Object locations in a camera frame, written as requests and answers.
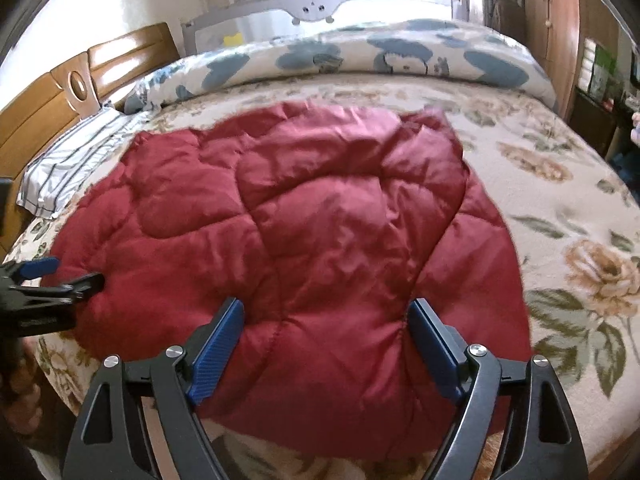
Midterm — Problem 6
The dark side table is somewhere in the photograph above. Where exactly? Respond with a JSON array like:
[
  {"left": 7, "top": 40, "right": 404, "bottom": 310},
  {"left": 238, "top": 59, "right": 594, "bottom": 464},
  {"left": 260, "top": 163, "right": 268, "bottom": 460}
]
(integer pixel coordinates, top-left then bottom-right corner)
[{"left": 568, "top": 88, "right": 639, "bottom": 181}]

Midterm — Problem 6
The left hand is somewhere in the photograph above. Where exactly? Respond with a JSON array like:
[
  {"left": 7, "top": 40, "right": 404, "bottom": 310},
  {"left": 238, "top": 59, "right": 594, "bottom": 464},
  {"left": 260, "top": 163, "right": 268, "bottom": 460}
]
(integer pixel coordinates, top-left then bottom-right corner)
[{"left": 1, "top": 340, "right": 42, "bottom": 436}]

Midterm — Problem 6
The wooden wardrobe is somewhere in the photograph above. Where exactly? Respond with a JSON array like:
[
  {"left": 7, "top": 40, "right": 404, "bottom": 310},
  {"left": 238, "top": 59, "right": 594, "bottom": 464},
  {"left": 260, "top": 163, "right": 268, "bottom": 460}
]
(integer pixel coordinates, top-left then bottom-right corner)
[{"left": 523, "top": 0, "right": 620, "bottom": 119}]

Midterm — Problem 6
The grey bed guard rail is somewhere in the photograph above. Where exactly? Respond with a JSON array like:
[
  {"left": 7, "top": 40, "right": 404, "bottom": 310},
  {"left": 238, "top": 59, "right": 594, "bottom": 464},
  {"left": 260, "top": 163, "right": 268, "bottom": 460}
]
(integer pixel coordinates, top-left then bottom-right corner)
[{"left": 181, "top": 0, "right": 354, "bottom": 55}]

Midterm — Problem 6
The blue white patterned duvet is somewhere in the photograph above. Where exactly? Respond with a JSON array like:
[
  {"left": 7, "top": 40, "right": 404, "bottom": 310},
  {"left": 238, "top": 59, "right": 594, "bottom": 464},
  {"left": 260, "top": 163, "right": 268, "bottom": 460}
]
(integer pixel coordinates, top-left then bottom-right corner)
[{"left": 122, "top": 18, "right": 556, "bottom": 114}]

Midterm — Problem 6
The red quilted down jacket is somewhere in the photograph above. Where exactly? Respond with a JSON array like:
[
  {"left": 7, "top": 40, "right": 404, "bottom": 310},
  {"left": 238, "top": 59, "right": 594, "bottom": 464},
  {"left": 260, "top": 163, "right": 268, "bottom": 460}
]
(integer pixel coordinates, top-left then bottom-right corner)
[{"left": 44, "top": 102, "right": 530, "bottom": 460}]

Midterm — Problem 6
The wooden headboard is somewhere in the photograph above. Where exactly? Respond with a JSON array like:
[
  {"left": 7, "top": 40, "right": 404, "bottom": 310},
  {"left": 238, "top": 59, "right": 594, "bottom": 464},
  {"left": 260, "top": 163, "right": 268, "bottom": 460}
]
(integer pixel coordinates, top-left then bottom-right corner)
[{"left": 1, "top": 22, "right": 179, "bottom": 255}]

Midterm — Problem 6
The striped pillow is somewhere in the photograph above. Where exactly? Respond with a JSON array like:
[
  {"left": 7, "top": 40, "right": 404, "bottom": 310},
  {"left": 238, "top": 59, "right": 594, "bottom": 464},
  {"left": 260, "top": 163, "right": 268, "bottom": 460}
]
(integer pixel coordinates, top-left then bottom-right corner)
[{"left": 16, "top": 106, "right": 150, "bottom": 220}]

